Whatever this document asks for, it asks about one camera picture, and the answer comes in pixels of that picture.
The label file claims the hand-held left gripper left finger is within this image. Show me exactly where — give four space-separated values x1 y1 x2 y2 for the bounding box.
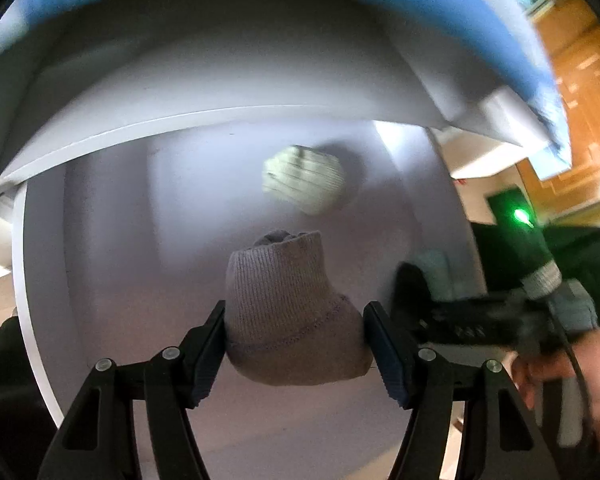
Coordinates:
40 300 227 480

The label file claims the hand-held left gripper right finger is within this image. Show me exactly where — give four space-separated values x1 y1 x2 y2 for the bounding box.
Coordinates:
362 301 561 480

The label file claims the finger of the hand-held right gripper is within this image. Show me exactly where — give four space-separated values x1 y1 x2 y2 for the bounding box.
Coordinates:
415 305 466 347

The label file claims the black sock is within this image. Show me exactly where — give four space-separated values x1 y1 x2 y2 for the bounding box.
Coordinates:
392 261 431 333

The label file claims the grey-brown knit sock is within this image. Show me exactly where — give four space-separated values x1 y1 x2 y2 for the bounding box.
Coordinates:
224 230 375 387

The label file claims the person's right hand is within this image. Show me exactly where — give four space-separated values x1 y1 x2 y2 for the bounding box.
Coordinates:
510 327 600 453

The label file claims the mint green sock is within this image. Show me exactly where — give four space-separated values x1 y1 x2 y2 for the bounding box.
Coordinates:
412 250 453 306

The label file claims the person's dark jacket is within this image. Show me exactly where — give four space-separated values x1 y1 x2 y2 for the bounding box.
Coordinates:
542 225 600 291

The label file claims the cream ribbed sock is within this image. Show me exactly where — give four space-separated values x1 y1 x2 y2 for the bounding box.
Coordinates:
261 144 347 216

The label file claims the orange wooden door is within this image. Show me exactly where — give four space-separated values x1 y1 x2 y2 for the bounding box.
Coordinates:
500 0 600 231

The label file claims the black cable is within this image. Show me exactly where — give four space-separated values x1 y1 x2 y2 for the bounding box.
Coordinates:
550 305 598 461

